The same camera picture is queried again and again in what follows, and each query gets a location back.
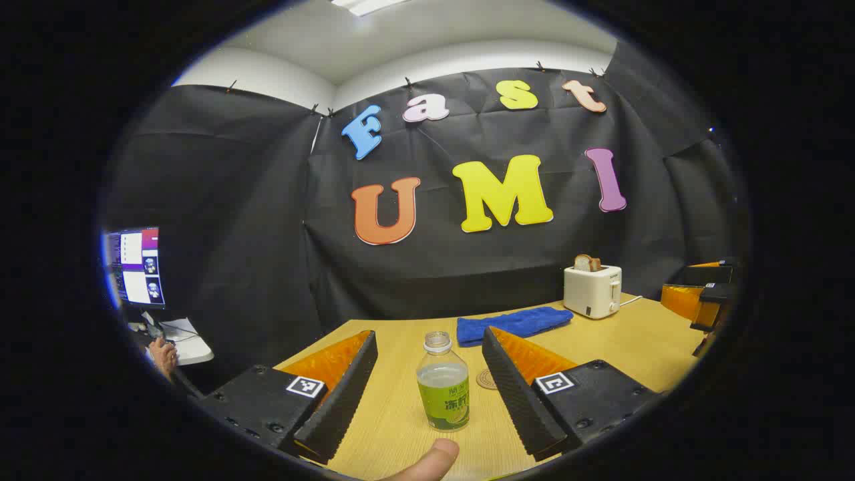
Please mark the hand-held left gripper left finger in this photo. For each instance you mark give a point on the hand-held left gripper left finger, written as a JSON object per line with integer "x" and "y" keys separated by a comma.
{"x": 347, "y": 394}

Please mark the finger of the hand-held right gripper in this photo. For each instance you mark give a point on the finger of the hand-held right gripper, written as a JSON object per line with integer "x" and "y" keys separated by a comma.
{"x": 681, "y": 300}
{"x": 708, "y": 274}

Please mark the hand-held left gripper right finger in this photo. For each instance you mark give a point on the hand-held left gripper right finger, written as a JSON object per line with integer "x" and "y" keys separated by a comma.
{"x": 514, "y": 394}

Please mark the round wooden coaster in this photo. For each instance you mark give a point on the round wooden coaster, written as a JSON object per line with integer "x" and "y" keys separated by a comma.
{"x": 485, "y": 381}

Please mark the clear water bottle green label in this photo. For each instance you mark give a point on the clear water bottle green label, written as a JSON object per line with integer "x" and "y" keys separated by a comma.
{"x": 444, "y": 401}

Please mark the blue towel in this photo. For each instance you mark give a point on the blue towel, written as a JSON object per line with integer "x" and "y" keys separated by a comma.
{"x": 528, "y": 322}

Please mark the white toaster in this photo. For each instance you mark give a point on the white toaster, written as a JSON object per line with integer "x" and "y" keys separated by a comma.
{"x": 591, "y": 290}

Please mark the bread slice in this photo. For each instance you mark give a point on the bread slice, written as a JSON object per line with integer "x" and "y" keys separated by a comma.
{"x": 586, "y": 262}

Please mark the white side desk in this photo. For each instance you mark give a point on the white side desk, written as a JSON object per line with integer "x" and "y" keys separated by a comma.
{"x": 190, "y": 344}

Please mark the black backdrop cloth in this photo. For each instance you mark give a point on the black backdrop cloth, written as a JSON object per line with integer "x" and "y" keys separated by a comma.
{"x": 267, "y": 234}

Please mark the computer monitor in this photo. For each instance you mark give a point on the computer monitor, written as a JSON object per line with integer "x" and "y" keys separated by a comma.
{"x": 137, "y": 267}

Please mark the ceiling light panel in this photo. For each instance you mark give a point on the ceiling light panel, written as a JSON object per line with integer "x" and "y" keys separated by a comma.
{"x": 364, "y": 5}

